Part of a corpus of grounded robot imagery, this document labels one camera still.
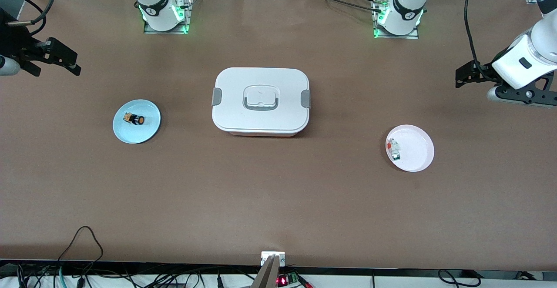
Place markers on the small red white switch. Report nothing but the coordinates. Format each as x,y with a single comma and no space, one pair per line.
392,143

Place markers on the circuit board with red light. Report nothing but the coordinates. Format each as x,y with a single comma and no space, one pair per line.
287,279

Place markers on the small green white switch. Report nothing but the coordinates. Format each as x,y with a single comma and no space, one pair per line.
396,155

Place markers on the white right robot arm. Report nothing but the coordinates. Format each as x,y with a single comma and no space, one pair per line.
152,1

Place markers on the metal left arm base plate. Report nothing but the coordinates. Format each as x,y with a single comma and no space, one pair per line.
413,35

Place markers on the light blue round plate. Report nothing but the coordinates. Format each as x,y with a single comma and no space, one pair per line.
130,129

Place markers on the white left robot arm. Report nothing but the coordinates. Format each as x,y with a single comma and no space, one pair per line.
522,61

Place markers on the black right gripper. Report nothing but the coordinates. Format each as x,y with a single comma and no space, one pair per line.
13,44

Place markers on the pink round plate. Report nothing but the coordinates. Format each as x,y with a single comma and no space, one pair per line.
415,151

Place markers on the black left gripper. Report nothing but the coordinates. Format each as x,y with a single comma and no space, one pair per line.
484,72

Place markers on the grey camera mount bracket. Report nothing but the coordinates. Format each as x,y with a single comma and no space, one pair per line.
270,270

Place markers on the white lunch box grey clips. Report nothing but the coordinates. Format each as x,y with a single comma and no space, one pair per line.
261,102

